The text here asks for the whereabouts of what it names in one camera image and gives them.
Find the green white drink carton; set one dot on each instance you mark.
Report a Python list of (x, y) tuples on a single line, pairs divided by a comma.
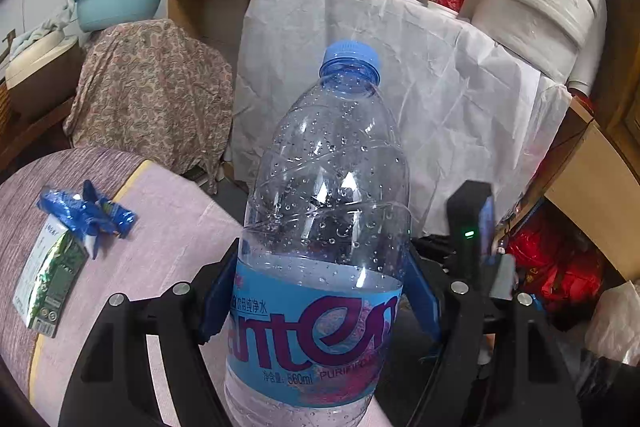
[(50, 277)]

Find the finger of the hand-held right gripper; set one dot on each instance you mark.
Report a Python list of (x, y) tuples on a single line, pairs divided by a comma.
[(487, 222)]

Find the white crinkled sheet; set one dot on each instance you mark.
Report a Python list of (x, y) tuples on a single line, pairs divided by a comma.
[(450, 82)]

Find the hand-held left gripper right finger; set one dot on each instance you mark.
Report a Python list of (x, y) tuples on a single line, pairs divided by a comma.
[(425, 307)]

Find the white plastic bag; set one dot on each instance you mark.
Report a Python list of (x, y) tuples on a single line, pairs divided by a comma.
[(615, 322)]

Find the purple striped tablecloth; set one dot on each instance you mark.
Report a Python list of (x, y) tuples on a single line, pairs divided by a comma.
[(165, 207)]

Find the pale green towel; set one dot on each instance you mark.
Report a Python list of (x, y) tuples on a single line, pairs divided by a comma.
[(45, 27)]

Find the blue snack wrapper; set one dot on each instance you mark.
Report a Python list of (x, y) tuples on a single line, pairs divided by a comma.
[(75, 207)]

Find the clear plastic bottle blue label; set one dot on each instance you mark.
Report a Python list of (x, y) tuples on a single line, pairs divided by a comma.
[(310, 332)]

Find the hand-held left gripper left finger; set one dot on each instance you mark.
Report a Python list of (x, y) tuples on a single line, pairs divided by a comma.
[(217, 302)]

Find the dark wooden counter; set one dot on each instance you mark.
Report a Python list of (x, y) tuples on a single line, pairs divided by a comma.
[(30, 142)]

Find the red plastic bag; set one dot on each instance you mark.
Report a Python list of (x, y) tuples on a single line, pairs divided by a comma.
[(550, 257)]

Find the paisley patterned cloth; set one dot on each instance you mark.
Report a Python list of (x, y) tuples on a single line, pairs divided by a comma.
[(150, 97)]

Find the brown pot with cream lid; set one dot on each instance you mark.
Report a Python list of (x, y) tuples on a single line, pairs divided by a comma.
[(40, 82)]

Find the light blue plastic basin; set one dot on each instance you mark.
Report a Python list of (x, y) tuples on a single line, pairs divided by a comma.
[(120, 7)]

